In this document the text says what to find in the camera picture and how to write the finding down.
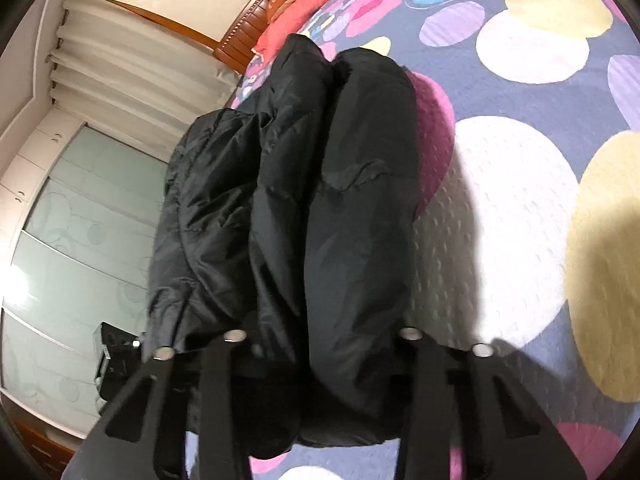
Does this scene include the black puffer jacket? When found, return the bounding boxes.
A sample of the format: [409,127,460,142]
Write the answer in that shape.
[142,35,421,456]

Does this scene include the frosted glass wardrobe doors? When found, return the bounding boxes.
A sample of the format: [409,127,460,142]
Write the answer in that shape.
[1,108,165,438]

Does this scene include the beige curtain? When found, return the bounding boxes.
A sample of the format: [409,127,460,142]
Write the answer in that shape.
[50,0,240,160]

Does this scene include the wooden headboard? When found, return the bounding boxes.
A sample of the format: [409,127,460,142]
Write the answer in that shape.
[214,0,271,74]

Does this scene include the colourful circle-pattern bedspread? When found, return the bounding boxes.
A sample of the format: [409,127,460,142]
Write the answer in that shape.
[184,0,640,480]

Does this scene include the red blanket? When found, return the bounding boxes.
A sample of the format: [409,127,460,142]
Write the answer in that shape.
[253,0,328,63]

